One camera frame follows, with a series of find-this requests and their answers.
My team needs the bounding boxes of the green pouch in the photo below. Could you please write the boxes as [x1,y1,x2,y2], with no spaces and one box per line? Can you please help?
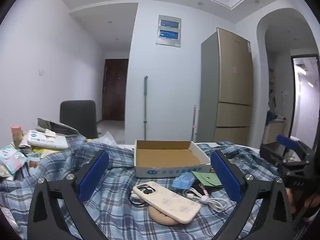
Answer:
[194,171,222,188]

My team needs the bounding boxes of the clear plastic bag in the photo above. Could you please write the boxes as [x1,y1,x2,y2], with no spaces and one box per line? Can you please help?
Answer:
[91,131,118,146]

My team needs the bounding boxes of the yellow sticky notes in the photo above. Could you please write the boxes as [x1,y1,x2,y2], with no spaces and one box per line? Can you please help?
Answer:
[32,147,53,158]

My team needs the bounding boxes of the light blue plastic item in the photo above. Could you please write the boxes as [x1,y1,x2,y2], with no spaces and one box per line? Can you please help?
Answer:
[172,174,196,190]

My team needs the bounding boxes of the grey electrical panel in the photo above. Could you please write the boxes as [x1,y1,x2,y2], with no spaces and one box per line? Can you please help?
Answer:
[156,15,181,47]

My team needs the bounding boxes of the white charging cable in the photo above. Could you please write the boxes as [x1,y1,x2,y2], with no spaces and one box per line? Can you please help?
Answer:
[182,187,228,212]

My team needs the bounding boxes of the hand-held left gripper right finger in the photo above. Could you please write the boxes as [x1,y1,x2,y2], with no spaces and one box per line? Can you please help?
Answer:
[211,150,294,240]

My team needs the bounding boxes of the pink capped bottle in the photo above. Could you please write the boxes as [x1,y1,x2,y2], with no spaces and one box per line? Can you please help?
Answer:
[11,124,24,148]

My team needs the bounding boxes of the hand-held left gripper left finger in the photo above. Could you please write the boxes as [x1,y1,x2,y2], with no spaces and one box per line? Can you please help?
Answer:
[27,149,110,240]

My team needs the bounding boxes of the white pink mop handle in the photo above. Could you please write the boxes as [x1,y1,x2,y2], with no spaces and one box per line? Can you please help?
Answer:
[191,105,199,143]

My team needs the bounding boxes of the blue plaid blanket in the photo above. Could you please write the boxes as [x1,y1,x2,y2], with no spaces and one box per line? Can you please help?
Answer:
[0,135,288,240]

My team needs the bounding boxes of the beige round slotted disc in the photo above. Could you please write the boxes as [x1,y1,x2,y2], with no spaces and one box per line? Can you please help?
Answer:
[148,205,181,227]

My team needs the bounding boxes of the person's right hand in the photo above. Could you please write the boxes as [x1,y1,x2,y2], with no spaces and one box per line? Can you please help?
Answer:
[286,189,320,217]

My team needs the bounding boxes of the blue cloth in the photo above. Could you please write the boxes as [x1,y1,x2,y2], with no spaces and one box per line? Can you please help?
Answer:
[266,111,278,126]

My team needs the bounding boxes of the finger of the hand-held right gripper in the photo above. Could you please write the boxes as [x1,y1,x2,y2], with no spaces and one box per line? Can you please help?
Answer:
[276,134,314,159]
[260,144,288,170]

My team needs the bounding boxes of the shallow cardboard box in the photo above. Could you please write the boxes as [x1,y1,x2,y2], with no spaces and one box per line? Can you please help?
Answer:
[134,140,212,179]

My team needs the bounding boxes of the black chair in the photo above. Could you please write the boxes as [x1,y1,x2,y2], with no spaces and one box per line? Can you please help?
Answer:
[59,100,98,139]

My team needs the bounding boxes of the green mop handle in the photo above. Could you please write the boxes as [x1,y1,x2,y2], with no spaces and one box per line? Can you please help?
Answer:
[142,76,148,140]

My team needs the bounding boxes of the black hair tie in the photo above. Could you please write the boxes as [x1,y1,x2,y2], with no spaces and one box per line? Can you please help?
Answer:
[129,195,146,207]

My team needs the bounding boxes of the white tissue pack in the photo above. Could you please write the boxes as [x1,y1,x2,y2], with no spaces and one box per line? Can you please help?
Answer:
[27,130,69,150]

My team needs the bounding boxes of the grey folded bag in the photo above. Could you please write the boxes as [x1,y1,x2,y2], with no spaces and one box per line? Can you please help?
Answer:
[37,118,79,137]

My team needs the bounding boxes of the cream floral phone case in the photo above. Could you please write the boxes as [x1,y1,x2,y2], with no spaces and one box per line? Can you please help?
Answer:
[132,181,202,224]

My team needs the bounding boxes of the gold refrigerator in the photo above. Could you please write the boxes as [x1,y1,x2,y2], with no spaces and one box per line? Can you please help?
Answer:
[196,27,254,144]

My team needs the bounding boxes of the dark small item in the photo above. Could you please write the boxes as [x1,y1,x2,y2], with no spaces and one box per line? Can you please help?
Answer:
[196,183,209,196]

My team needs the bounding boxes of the light wooden cabinet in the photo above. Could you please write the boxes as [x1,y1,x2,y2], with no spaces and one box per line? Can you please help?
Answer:
[262,120,287,144]

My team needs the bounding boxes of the dark wooden door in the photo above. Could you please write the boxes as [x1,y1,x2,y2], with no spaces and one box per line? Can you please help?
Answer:
[102,59,129,122]

